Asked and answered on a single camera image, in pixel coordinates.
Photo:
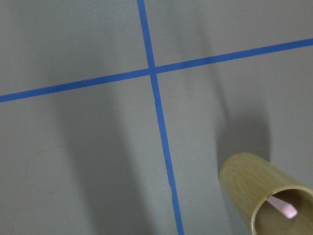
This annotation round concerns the pink chopstick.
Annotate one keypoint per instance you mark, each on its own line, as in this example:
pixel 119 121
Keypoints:
pixel 285 208

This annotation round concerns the bamboo cylindrical cup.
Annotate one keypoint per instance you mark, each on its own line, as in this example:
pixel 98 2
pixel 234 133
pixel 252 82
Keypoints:
pixel 248 181

